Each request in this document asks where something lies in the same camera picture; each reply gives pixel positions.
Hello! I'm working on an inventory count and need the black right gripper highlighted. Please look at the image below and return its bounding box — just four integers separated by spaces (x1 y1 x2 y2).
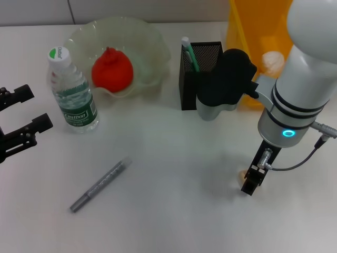
241 140 283 197

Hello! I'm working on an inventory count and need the clear water bottle green label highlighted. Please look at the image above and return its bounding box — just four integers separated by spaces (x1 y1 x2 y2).
46 46 101 134

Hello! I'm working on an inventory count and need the grey marker pen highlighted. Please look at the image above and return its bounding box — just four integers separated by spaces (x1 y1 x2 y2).
69 157 132 213

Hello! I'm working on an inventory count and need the orange fruit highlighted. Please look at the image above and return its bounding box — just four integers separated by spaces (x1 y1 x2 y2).
91 46 134 93

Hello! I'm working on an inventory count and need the white paper ball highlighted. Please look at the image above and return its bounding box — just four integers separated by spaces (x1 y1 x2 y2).
261 51 286 77

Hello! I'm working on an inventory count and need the green utility knife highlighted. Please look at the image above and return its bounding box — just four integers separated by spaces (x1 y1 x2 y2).
181 36 200 73

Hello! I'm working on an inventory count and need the black mesh pen holder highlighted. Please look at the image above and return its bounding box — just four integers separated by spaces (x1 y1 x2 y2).
178 41 225 111

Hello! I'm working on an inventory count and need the green glass fruit plate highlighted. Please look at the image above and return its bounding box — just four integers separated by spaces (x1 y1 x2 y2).
63 16 172 100

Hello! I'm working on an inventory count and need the yellow plastic bin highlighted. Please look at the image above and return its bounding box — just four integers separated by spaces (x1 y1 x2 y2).
226 0 294 110

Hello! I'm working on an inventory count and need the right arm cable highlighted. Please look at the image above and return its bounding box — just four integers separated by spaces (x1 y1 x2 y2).
259 120 337 171

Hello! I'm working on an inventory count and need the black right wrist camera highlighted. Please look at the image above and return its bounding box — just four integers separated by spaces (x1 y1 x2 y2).
196 48 277 122

